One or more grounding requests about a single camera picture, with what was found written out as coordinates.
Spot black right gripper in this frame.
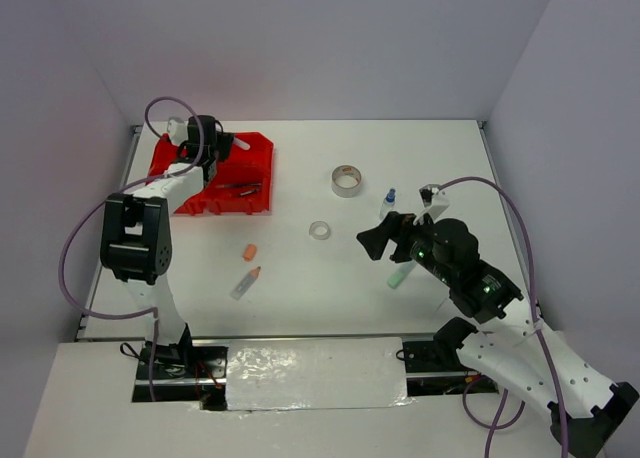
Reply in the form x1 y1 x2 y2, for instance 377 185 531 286
356 209 455 284

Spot pink highlighter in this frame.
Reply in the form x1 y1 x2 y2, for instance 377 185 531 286
233 136 251 151

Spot teal ink pen refill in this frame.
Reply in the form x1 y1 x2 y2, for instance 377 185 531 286
215 182 262 189

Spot orange highlighter cap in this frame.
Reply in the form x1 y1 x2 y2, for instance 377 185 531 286
242 244 257 262

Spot orange-tipped clear highlighter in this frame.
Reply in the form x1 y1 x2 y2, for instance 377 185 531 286
230 266 262 300

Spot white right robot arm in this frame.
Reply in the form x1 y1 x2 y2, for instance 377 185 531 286
356 212 639 457

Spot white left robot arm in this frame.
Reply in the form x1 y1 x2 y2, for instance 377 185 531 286
100 115 234 377

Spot blue-capped spray bottle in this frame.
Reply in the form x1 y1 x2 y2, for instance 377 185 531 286
379 188 396 220

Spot green highlighter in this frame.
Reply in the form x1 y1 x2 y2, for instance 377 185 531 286
387 262 415 289

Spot red four-compartment bin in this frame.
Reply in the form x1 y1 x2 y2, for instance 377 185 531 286
176 132 274 215

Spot large clear tape roll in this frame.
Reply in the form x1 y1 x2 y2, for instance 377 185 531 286
331 165 362 199

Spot small clear tape roll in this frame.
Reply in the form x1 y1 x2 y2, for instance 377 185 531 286
308 221 331 241

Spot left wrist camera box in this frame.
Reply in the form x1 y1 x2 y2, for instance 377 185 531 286
166 117 189 146

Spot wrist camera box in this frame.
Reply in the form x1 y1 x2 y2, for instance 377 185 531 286
166 117 189 146
413 184 450 225

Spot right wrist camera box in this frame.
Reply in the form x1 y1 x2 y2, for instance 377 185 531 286
413 184 450 225

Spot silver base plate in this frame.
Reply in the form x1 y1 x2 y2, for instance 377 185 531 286
121 337 479 412

